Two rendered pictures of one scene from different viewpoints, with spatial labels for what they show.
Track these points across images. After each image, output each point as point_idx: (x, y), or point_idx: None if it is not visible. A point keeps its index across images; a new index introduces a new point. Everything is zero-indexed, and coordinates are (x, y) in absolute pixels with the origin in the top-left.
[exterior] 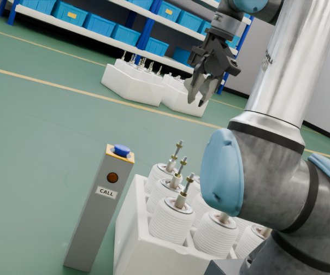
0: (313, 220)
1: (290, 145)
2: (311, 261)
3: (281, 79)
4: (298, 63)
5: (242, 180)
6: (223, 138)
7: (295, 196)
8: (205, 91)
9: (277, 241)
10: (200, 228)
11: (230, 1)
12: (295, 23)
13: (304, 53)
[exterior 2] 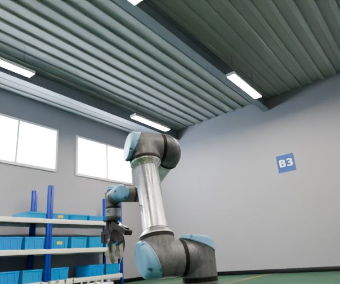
0: (192, 259)
1: (166, 233)
2: (202, 279)
3: (150, 211)
4: (153, 202)
5: (156, 254)
6: (140, 243)
7: (179, 252)
8: (118, 253)
9: (186, 282)
10: None
11: (111, 200)
12: (144, 189)
13: (153, 197)
